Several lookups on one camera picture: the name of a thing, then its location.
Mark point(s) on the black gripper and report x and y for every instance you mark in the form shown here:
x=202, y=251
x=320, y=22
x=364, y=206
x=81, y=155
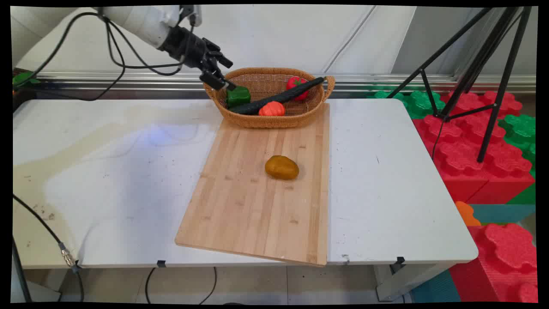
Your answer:
x=186, y=45

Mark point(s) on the brown toy potato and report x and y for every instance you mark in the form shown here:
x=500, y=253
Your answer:
x=282, y=167

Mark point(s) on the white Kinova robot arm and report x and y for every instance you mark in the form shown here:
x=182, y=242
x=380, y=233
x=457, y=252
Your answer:
x=141, y=21

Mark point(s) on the green toy bell pepper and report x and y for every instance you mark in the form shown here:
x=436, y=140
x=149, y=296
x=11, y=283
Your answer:
x=238, y=96

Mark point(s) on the orange toy pumpkin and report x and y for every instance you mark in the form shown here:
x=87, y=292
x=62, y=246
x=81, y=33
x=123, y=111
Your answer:
x=271, y=109

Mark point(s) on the dark green toy cucumber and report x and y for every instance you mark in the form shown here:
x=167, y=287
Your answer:
x=279, y=98

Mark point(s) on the woven wicker basket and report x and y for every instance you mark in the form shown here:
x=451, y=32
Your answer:
x=274, y=116

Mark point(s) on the red toy tomato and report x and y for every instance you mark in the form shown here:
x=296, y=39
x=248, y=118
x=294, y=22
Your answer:
x=297, y=86

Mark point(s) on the wooden cutting board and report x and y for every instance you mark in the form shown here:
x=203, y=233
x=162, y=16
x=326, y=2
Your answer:
x=261, y=201

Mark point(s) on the green object with red tip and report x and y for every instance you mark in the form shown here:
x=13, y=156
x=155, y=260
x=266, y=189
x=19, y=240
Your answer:
x=25, y=78

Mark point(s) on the black table clip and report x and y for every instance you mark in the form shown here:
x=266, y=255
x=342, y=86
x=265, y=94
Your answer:
x=161, y=263
x=400, y=260

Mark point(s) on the green foam block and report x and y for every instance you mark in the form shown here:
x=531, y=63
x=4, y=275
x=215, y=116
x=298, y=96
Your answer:
x=521, y=133
x=418, y=103

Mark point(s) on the large red foam block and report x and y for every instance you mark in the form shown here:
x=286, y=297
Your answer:
x=467, y=159

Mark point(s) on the black tripod stand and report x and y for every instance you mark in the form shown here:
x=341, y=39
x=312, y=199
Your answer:
x=484, y=64

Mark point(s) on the white table leg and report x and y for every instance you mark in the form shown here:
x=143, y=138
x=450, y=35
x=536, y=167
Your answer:
x=399, y=281

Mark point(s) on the orange foam piece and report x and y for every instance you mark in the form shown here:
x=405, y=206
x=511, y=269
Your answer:
x=466, y=213

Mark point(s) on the teal foam mat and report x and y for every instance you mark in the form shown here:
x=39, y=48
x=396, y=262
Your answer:
x=502, y=213

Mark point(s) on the metal wall rail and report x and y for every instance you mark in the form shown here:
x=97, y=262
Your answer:
x=386, y=81

